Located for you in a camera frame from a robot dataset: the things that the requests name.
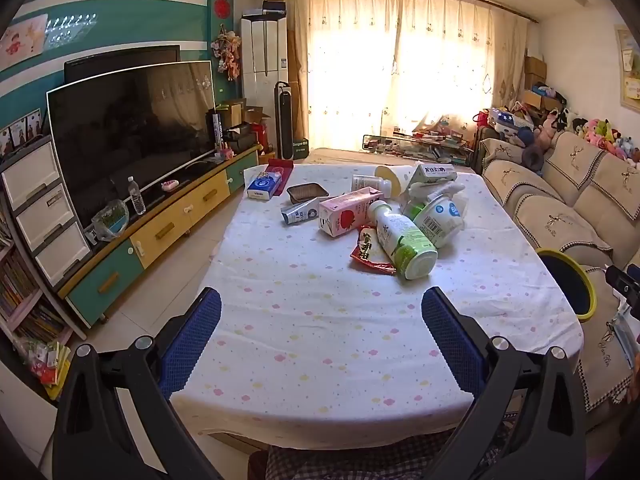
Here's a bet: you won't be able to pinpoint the brown plastic tray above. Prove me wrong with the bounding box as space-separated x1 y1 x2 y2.
286 183 329 205

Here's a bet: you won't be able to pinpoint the beige sofa with covers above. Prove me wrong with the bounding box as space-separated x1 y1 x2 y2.
477 130 640 431

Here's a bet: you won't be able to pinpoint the white round food tub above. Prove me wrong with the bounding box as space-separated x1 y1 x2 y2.
412 195 464 249

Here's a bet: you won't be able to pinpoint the white standing air conditioner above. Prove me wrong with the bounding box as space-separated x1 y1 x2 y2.
240 14 290 151

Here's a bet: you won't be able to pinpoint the black device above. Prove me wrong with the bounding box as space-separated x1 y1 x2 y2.
222 122 257 152

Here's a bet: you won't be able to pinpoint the pink wall poster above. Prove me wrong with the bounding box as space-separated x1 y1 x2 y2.
0 13 49 60

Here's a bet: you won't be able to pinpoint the clear water bottle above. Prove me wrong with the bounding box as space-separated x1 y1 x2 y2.
127 176 147 216

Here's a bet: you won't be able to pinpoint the glass coffee table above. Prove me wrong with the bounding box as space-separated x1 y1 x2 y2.
361 127 476 166

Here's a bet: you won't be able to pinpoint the crumpled white tube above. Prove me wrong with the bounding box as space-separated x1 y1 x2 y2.
280 198 322 225

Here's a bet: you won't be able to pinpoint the cardboard box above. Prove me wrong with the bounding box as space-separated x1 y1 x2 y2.
226 99 249 127

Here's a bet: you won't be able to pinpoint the red snack wrapper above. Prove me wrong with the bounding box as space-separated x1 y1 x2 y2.
348 227 397 276

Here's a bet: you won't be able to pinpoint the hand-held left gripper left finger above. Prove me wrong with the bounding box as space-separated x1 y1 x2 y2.
52 286 223 480

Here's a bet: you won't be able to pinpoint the star patterned bag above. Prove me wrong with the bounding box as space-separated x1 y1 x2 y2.
487 107 535 135

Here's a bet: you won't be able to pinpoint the stack of cardboard boxes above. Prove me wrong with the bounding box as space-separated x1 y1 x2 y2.
522 55 548 92

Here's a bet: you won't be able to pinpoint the white bottle with green label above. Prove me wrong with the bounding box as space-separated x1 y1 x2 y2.
368 200 439 281

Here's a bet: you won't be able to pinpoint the green and white carton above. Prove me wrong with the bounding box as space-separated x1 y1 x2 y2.
406 162 459 192

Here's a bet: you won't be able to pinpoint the white squeeze bottle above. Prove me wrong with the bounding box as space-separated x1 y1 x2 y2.
399 180 467 221

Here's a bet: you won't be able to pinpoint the white plastic drawer unit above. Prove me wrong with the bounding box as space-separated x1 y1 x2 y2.
0 135 94 289

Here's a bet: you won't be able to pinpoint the white pill bottle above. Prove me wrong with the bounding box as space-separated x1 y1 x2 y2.
351 174 393 194

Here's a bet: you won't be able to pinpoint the dark round cushion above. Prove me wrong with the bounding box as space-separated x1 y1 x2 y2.
520 141 547 172

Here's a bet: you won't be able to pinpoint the bookshelf with books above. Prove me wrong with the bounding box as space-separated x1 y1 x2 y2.
0 199 88 361

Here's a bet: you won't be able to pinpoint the dotted white tablecloth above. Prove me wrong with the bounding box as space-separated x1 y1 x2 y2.
169 162 586 437

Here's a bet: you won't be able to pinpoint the checked cloth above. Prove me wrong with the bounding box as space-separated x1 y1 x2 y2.
264 410 512 480

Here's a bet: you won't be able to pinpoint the black tower fan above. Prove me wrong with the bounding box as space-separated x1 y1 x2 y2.
274 81 294 161

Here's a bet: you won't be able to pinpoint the red paper packet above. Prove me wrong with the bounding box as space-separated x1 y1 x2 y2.
268 158 296 182

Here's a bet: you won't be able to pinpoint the blue tissue pack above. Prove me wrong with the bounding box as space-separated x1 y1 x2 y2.
246 172 284 201

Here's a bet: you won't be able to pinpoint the framed wall picture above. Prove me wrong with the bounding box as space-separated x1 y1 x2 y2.
614 24 640 110

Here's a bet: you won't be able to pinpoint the black bin with yellow rim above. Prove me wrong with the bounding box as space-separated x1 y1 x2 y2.
536 248 597 322

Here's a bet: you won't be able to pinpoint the black tall box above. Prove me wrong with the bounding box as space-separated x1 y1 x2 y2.
208 109 224 155

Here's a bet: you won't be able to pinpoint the yellow and green television cabinet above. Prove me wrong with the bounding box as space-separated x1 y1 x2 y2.
57 142 263 330

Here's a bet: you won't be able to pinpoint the large curved television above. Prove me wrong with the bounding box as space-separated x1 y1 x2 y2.
46 61 218 217

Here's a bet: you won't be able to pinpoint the cream patterned curtains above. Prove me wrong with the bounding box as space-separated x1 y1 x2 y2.
285 0 530 153

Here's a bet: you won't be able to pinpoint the pile of plush toys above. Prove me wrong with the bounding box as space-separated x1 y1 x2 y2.
567 117 640 168

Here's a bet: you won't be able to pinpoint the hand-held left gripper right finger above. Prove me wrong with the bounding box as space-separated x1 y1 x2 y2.
421 286 587 480

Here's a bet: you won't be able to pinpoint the pile of colourful books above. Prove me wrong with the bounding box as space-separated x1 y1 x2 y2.
14 334 74 402

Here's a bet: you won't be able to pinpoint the black flat television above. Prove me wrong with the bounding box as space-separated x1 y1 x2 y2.
63 44 182 86

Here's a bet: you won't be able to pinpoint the hanging flower decoration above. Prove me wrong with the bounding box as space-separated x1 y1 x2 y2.
211 24 242 82

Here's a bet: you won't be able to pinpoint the pink drink carton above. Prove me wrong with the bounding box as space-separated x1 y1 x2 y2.
318 186 384 239

